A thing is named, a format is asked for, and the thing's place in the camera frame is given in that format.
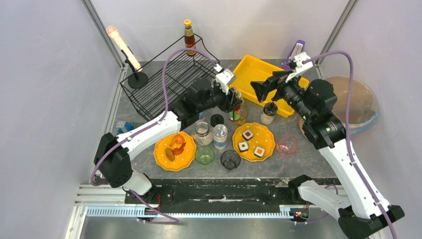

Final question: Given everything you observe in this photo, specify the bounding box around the orange centre sushi piece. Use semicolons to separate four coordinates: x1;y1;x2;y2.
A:
253;146;266;158

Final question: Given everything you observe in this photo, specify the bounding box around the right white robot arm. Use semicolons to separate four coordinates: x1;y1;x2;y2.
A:
250;71;405;239

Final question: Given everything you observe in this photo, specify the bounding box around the pink glass cup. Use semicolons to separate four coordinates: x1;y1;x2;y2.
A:
276;135;299;158

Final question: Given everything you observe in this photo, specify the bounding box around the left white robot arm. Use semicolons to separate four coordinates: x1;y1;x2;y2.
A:
91;78;242;195

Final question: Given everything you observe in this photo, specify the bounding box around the pink microphone on stand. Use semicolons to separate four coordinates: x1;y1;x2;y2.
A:
105;25;148;89

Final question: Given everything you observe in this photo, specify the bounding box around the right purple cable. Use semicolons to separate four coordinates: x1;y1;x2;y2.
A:
303;50;398;239

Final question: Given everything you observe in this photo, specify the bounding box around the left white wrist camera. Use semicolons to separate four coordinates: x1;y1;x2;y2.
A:
213;64;236;95

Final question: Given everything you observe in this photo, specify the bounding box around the dark glass cup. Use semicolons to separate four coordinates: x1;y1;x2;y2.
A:
220;150;241;170

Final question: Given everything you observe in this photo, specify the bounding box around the green label sauce bottle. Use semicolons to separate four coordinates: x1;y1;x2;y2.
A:
228;100;243;121

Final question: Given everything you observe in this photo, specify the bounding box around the red centre sushi piece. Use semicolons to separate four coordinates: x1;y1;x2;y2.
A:
241;129;254;141

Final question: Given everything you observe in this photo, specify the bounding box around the yellow plate with chicken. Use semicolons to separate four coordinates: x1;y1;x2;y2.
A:
154;131;197;171

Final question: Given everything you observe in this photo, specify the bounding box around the yellow plastic bin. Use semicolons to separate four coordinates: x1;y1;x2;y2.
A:
230;55;310;118

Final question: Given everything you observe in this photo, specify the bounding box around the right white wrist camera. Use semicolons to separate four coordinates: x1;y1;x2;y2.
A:
285;52;313;83

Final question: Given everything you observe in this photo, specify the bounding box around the brown chicken piece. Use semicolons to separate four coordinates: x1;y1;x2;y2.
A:
165;148;175;161

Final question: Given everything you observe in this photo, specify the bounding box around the amber glass cup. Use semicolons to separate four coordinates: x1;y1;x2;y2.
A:
231;106;249;126

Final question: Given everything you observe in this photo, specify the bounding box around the green centre sushi piece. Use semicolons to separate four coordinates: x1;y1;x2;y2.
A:
237;141;249;152

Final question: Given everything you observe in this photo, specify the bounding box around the red label sauce bottle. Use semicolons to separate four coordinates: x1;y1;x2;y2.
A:
184;19;196;49

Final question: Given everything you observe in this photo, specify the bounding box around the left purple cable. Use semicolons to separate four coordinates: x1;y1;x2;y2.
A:
90;48;222;225

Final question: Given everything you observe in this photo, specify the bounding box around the purple metronome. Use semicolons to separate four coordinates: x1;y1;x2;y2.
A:
282;40;306;70

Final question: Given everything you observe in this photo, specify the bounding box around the grey lego baseplate with bricks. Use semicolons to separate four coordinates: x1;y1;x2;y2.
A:
116;120;134;134

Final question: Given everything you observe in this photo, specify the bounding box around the yellow plate with sushi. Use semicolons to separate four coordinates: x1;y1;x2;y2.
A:
232;122;276;162

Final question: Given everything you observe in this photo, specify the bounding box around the black wire rack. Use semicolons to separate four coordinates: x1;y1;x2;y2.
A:
120;36;217;121

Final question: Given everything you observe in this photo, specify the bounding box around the black cap shaker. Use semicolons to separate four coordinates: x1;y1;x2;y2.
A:
210;114;224;128
260;102;278;125

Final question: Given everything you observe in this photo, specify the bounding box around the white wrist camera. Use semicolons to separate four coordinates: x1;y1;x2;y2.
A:
285;52;313;83
213;64;236;95

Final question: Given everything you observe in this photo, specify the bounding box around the green glass cup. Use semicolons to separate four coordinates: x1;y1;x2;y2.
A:
195;146;215;165

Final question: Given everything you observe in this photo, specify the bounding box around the red chicken wing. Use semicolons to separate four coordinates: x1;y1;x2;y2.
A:
173;142;186;155

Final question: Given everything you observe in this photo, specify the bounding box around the orange chicken wing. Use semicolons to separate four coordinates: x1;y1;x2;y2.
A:
169;134;186;147

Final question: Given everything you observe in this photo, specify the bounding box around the purple cable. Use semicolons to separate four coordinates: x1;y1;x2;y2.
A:
303;50;398;239
90;48;222;225

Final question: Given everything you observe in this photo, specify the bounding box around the open glass jar front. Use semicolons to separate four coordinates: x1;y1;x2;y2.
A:
192;121;213;146

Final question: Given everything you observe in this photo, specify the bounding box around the round bin with plastic liner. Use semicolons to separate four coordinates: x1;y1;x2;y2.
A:
299;76;379;136

